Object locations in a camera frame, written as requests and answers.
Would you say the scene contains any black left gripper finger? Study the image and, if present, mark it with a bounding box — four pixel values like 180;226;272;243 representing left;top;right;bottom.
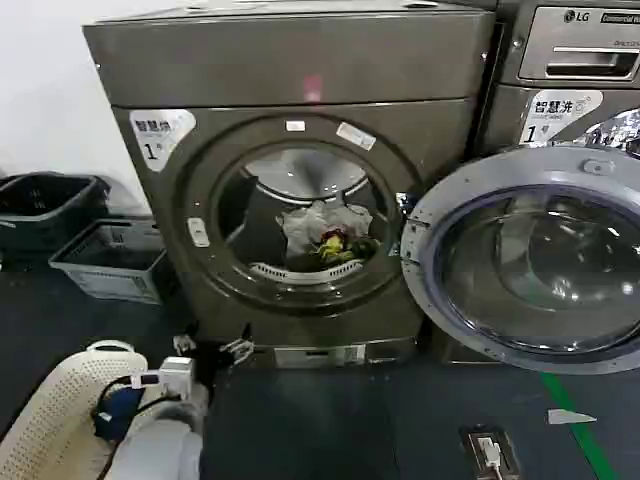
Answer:
172;323;200;355
218;323;256;364

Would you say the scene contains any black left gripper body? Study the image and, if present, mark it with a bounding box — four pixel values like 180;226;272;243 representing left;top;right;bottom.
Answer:
191;339;226;389

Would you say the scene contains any dark plastic laundry basket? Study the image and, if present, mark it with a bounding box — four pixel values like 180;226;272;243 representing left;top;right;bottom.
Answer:
48;218;169;306
0;172;110;253

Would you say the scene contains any colourful crumpled garment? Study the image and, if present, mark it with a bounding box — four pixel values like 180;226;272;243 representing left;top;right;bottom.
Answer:
308;228;382;265

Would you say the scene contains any white crumpled garment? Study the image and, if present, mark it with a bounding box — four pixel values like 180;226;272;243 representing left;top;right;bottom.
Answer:
278;201;374;262

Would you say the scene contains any cream perforated laundry basket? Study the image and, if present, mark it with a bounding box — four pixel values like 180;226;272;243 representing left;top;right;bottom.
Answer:
0;339;152;480

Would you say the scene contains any white printed dryer sticker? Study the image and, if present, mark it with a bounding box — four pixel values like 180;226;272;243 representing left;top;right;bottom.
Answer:
522;89;597;146
128;108;197;174

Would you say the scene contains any floor power socket box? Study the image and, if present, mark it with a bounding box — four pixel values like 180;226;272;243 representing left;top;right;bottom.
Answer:
458;423;522;480

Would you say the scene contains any white plug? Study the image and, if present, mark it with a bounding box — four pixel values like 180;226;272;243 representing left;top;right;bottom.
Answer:
476;436;502;470

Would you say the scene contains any grey front-load dryer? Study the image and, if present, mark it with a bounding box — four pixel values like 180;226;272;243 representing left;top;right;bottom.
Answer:
81;5;497;372

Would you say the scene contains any round glass dryer door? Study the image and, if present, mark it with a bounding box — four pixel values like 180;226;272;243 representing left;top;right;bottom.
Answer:
399;145;640;374

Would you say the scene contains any white paper scrap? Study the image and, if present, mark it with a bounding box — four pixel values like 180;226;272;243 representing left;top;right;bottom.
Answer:
546;408;598;427

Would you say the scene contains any green floor tape strip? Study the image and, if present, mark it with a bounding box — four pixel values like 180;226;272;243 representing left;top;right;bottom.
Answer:
538;371;622;480

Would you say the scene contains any grey dryer with drawer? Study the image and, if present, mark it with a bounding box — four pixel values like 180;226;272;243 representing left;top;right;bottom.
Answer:
430;0;640;367

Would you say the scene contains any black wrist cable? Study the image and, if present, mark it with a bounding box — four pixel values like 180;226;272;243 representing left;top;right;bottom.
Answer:
91;373;183;443

